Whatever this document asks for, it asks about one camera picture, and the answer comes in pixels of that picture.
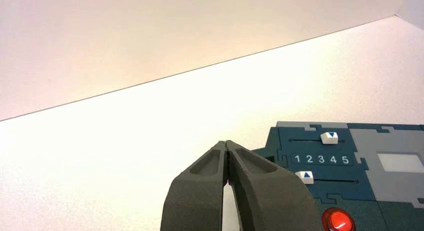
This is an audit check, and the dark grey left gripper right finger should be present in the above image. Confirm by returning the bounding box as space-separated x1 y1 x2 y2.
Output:
226 140 325 231

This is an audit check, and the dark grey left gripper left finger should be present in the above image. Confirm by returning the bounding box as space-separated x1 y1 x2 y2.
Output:
160 140 230 231

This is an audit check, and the white slider cap blue triangle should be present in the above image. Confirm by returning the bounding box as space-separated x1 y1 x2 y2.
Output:
294 170 315 185
319 131 339 146

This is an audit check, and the teal and grey control box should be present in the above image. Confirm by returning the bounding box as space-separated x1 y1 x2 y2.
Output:
251 121 424 231

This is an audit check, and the red round push button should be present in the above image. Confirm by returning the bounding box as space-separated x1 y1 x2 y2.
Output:
321 207 357 231

